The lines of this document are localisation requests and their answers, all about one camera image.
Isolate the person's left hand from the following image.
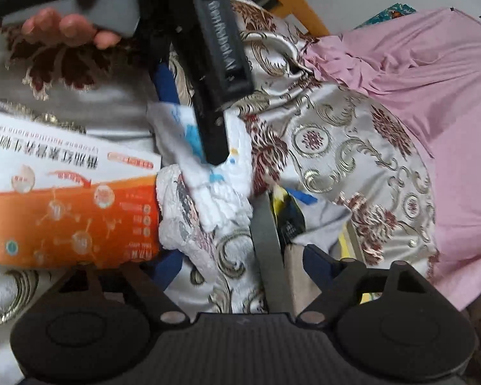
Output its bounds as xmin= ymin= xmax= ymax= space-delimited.
xmin=21 ymin=0 xmax=123 ymax=51

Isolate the white cartoon textured towel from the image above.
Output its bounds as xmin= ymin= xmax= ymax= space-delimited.
xmin=156 ymin=164 xmax=254 ymax=279

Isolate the wall poster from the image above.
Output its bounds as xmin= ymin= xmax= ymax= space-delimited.
xmin=355 ymin=3 xmax=418 ymax=30

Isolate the floral satin blanket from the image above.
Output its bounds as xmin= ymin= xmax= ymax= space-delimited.
xmin=0 ymin=0 xmax=439 ymax=373

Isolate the white blue printed cloth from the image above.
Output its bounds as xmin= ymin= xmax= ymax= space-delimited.
xmin=146 ymin=102 xmax=254 ymax=213

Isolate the grey tray box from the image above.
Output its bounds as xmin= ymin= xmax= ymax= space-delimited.
xmin=249 ymin=192 xmax=369 ymax=314

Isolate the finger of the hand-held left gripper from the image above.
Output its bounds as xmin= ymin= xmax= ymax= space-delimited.
xmin=150 ymin=62 xmax=183 ymax=107
xmin=192 ymin=84 xmax=230 ymax=166

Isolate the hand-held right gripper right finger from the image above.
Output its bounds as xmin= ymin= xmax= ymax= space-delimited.
xmin=297 ymin=244 xmax=445 ymax=325

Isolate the white grey cloth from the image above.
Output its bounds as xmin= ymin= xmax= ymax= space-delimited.
xmin=291 ymin=198 xmax=352 ymax=247

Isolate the yellow cartoon towel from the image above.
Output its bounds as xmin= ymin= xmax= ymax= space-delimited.
xmin=337 ymin=225 xmax=369 ymax=303

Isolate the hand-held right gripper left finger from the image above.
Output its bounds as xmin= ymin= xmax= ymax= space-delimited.
xmin=60 ymin=249 xmax=187 ymax=323

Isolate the white orange medicine box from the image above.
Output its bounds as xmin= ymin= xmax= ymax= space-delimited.
xmin=0 ymin=108 xmax=163 ymax=269

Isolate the pink draped cloth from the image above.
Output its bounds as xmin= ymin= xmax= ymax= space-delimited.
xmin=305 ymin=8 xmax=481 ymax=313

